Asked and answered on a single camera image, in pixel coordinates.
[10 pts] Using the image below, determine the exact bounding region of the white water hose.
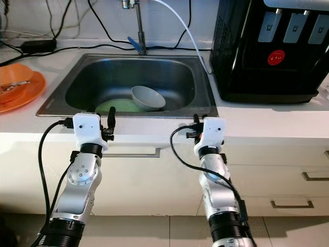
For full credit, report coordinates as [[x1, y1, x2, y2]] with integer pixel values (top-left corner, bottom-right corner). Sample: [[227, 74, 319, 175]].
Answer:
[[152, 0, 211, 74]]

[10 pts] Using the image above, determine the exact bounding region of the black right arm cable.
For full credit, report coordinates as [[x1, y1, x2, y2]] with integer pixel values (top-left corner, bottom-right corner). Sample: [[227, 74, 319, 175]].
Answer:
[[170, 126, 246, 224]]

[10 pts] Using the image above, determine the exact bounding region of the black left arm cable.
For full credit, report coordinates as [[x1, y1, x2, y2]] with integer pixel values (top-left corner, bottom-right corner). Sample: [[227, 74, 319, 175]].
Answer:
[[38, 118, 75, 247]]

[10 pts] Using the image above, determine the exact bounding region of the black water dispenser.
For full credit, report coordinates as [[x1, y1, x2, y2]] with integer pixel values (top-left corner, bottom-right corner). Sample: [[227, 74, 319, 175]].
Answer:
[[210, 0, 329, 103]]

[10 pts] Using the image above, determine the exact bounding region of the metal fork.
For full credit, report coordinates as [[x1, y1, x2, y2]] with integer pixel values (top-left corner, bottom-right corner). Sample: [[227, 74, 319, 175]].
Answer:
[[3, 80, 31, 92]]

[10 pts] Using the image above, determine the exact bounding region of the black power adapter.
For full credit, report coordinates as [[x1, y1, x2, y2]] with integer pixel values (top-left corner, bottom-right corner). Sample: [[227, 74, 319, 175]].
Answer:
[[21, 39, 57, 53]]

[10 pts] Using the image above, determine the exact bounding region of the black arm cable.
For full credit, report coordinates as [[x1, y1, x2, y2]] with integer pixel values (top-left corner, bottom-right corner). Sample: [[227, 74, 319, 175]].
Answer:
[[38, 118, 75, 247], [170, 126, 246, 224]]

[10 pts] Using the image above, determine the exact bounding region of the grey bowl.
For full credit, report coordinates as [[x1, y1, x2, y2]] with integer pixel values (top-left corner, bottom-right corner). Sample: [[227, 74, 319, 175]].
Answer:
[[131, 85, 167, 112]]

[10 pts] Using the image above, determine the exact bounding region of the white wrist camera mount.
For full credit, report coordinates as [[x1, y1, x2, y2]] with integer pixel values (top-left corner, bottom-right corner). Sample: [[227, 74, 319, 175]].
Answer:
[[194, 117, 226, 157], [72, 113, 101, 151]]

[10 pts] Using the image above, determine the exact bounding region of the metal faucet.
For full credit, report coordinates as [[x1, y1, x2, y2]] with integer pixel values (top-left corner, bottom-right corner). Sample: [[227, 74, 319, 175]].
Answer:
[[121, 0, 147, 55]]

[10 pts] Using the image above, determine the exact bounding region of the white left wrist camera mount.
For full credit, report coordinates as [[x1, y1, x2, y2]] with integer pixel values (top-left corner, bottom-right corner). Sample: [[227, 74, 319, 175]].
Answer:
[[72, 113, 101, 151]]

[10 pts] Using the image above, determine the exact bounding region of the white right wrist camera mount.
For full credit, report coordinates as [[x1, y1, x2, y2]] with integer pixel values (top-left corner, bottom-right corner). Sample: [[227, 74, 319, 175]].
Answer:
[[194, 117, 226, 157]]

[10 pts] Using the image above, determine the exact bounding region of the stainless steel sink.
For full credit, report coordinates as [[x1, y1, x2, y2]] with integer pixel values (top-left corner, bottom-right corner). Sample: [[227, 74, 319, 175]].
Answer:
[[36, 54, 219, 118]]

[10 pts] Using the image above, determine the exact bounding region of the green plate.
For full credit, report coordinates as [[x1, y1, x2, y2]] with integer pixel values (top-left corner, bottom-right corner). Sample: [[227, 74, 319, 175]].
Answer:
[[96, 98, 137, 113]]

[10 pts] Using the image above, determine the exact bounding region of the orange bowl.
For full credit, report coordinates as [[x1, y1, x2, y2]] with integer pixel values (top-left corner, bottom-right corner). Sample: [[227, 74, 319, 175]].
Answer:
[[0, 63, 34, 102]]

